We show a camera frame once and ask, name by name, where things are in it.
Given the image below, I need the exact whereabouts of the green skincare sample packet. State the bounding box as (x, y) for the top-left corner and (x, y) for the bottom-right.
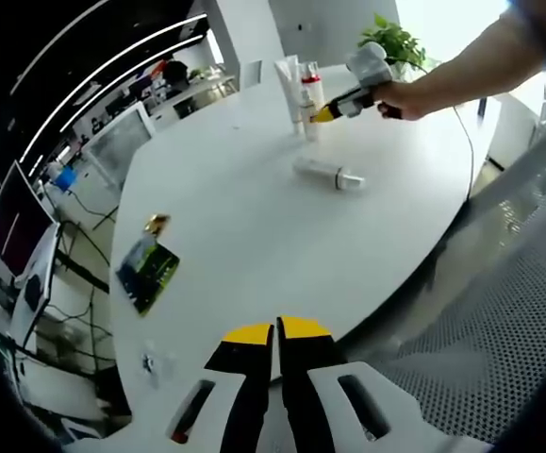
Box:
(114, 233), (182, 317)

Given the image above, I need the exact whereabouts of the blue container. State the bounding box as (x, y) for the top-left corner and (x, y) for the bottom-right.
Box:
(55, 164), (79, 193)

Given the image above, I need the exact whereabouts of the gold foil sample packet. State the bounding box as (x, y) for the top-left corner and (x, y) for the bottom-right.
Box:
(142, 212), (173, 237)

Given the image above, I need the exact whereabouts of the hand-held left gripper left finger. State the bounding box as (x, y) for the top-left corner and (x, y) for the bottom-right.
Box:
(164, 324), (275, 453)

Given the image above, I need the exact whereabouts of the white partition cabinet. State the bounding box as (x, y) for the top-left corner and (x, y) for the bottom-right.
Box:
(86, 101), (157, 190)

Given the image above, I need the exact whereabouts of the grey mesh office chair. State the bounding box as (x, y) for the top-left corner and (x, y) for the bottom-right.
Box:
(342, 125), (546, 447)

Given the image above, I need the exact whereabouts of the person's right hand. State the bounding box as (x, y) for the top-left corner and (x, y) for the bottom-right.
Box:
(378, 80), (424, 123)

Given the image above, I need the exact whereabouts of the clear-capped white skincare bottle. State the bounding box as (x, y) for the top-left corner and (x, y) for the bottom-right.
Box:
(292, 157), (367, 193)

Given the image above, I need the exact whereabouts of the large green potted plant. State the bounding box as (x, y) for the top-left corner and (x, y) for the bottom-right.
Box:
(357, 12), (430, 79)

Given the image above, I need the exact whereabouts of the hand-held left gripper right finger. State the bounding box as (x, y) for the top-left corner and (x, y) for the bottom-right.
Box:
(275, 314), (425, 453)

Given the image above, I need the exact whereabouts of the desk computer screen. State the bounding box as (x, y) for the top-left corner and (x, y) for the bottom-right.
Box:
(0, 159), (58, 280)

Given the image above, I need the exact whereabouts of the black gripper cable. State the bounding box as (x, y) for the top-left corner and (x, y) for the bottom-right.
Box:
(451, 106), (476, 199)

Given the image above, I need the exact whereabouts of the red-collared white skincare bottle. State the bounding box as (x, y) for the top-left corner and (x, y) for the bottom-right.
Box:
(299, 59), (325, 142)

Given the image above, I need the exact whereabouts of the small clear plastic bag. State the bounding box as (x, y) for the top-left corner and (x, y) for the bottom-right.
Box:
(138, 348), (179, 386)

